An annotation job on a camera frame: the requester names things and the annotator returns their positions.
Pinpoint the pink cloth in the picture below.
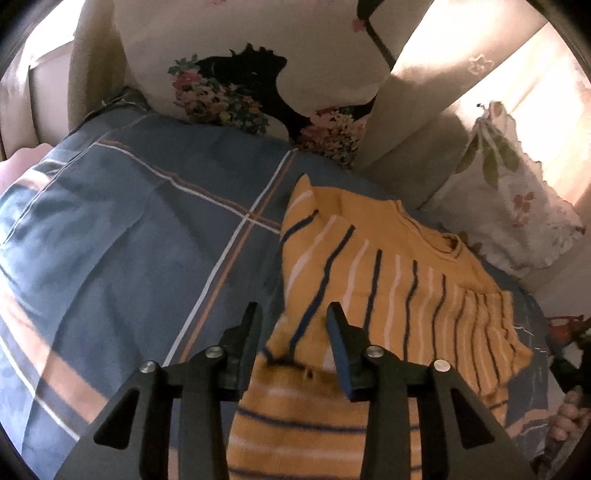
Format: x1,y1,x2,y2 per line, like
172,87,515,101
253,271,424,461
0,142,54,191

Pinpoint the beige cushion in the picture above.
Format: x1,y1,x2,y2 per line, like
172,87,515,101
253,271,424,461
355,0,591,210

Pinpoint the beige curtain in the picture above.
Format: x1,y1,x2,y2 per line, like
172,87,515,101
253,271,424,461
67,0,132,134

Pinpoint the blue plaid bed sheet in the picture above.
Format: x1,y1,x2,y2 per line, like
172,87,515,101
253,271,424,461
0,88,561,480

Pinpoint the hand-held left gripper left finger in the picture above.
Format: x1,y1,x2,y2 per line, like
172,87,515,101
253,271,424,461
54,302,264,480

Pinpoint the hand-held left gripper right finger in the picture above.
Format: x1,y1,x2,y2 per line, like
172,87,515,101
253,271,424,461
325,303,539,480

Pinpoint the person's right hand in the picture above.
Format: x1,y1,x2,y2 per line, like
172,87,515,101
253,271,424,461
547,387,591,445

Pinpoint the floral pillow with black print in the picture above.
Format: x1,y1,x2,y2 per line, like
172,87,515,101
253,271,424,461
113,0,400,169

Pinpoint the yellow striped knit sweater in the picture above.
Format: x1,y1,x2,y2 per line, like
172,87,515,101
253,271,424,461
226,173,534,480

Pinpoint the white ruffled leaf-print pillow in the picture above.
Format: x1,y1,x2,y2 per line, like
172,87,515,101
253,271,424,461
418,100,586,278

